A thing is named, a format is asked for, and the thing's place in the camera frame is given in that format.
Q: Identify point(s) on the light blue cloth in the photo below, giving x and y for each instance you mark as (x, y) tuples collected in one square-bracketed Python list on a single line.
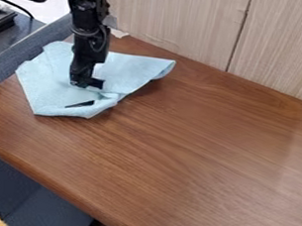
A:
[(45, 82)]

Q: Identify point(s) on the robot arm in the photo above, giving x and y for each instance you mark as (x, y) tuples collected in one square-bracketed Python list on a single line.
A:
[(85, 6)]

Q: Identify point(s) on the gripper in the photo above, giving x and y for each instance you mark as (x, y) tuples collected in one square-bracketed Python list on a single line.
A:
[(88, 51)]

